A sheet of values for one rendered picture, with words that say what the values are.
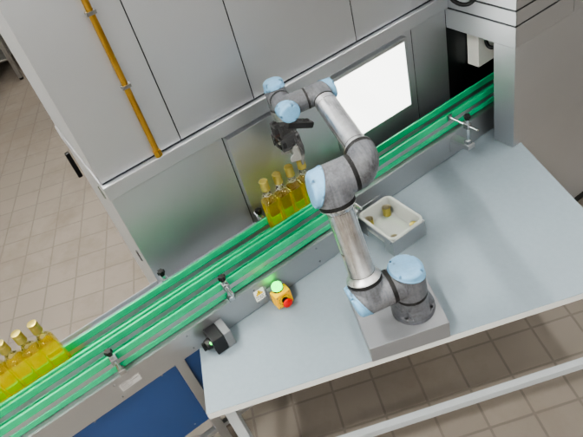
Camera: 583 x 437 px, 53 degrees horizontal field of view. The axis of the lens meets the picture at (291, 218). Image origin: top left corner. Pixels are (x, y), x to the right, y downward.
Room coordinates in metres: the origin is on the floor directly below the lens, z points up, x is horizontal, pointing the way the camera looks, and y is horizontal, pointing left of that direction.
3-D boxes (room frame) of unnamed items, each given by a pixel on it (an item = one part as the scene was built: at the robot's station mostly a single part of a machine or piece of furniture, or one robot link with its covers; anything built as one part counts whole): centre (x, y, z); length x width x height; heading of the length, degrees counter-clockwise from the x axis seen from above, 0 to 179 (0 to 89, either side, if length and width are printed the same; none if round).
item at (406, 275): (1.27, -0.30, 1.00); 0.13 x 0.12 x 0.14; 97
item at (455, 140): (2.03, -0.83, 0.90); 0.17 x 0.05 x 0.23; 23
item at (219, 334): (1.44, 0.39, 0.79); 0.08 x 0.08 x 0.08; 23
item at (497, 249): (1.93, -0.31, 0.73); 1.58 x 1.52 x 0.04; 90
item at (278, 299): (1.55, 0.13, 0.79); 0.07 x 0.07 x 0.07; 23
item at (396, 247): (1.76, -0.37, 0.79); 0.27 x 0.17 x 0.08; 23
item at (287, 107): (1.75, -0.11, 1.46); 0.11 x 0.11 x 0.08; 7
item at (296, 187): (1.84, -0.05, 0.99); 0.06 x 0.06 x 0.21; 23
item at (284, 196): (1.81, 0.00, 0.99); 0.06 x 0.06 x 0.21; 23
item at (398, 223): (1.73, -0.38, 0.80); 0.22 x 0.17 x 0.09; 23
